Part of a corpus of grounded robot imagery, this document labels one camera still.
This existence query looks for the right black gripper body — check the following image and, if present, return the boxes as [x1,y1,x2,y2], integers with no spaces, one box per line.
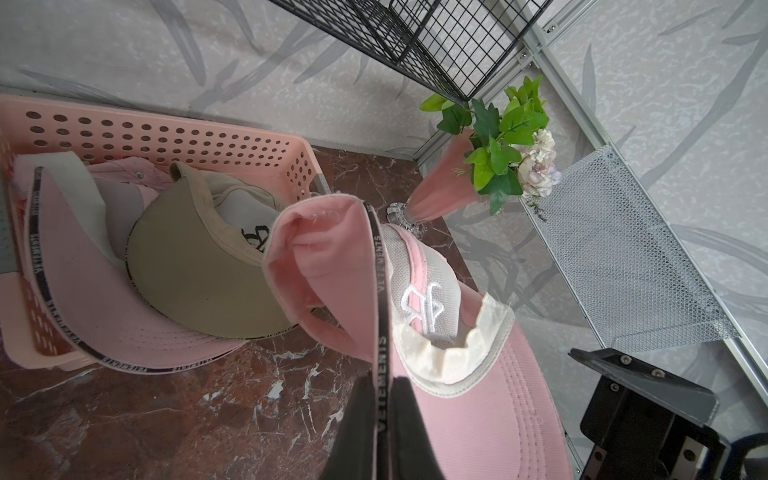
[569,348,731,479]

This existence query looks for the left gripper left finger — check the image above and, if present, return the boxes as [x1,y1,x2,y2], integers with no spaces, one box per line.
[320,373,376,480]

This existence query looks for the white mesh wall basket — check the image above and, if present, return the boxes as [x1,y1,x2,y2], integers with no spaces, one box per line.
[526,145,739,352]

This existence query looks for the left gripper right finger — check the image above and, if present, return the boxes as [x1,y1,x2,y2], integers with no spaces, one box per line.
[388,377,444,480]

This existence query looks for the pink baseball cap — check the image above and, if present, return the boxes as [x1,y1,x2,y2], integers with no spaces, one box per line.
[11,152,244,375]
[264,194,572,479]

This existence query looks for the beige baseball cap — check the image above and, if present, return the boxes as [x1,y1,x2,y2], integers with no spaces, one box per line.
[125,162,292,340]

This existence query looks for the black wire rack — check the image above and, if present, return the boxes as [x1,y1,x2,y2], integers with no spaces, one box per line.
[275,0,551,103]

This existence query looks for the pink vase with flowers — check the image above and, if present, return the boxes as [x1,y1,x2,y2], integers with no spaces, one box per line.
[387,77,562,235]

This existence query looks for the pink plastic basket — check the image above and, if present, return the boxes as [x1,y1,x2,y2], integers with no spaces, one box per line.
[1,94,330,371]

